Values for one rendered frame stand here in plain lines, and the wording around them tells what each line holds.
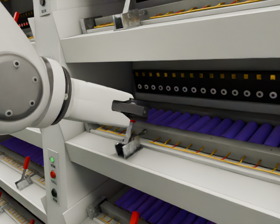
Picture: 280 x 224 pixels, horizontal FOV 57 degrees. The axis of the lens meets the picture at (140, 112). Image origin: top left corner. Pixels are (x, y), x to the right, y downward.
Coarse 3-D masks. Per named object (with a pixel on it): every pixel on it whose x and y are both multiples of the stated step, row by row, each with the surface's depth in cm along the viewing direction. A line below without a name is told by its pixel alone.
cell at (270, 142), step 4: (276, 128) 38; (272, 132) 37; (276, 132) 37; (268, 136) 37; (272, 136) 36; (276, 136) 36; (268, 140) 35; (272, 140) 35; (276, 140) 36; (264, 144) 35; (268, 144) 35; (272, 144) 35; (276, 144) 35
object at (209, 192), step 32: (160, 96) 56; (64, 128) 52; (96, 128) 55; (96, 160) 46; (128, 160) 41; (160, 160) 39; (160, 192) 37; (192, 192) 33; (224, 192) 30; (256, 192) 30
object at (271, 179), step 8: (104, 136) 51; (112, 136) 49; (144, 144) 44; (168, 152) 40; (176, 152) 39; (192, 160) 38; (200, 160) 37; (208, 160) 36; (224, 168) 34; (232, 168) 33; (240, 168) 33; (256, 176) 32; (264, 176) 31; (272, 176) 31
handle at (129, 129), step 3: (132, 120) 42; (135, 120) 43; (129, 123) 43; (132, 123) 42; (129, 126) 43; (132, 126) 43; (129, 129) 42; (126, 132) 43; (129, 132) 42; (126, 135) 43; (129, 135) 42; (126, 138) 42; (129, 138) 42; (126, 141) 42; (129, 141) 43
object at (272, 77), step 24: (144, 72) 57; (168, 72) 53; (192, 72) 49; (216, 72) 46; (240, 72) 43; (264, 72) 41; (192, 96) 51; (216, 96) 48; (240, 96) 45; (264, 96) 42
